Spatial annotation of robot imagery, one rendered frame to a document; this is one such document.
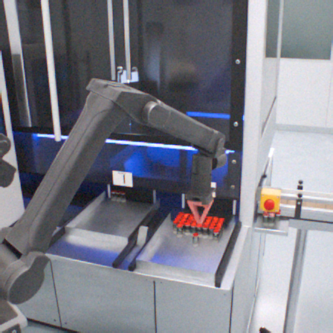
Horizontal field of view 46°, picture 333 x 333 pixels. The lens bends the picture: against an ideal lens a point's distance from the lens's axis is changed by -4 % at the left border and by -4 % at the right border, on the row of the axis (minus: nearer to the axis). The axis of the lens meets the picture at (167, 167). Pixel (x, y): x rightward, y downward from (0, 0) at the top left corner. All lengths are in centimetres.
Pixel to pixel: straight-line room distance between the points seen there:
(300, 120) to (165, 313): 463
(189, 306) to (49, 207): 127
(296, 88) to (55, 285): 472
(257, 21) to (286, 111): 480
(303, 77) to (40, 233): 553
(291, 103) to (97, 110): 549
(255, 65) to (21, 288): 101
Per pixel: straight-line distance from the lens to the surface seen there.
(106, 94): 71
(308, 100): 610
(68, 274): 208
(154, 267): 132
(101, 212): 170
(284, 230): 159
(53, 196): 71
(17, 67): 179
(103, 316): 214
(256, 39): 139
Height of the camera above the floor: 166
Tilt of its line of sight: 21 degrees down
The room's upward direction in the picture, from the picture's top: 1 degrees counter-clockwise
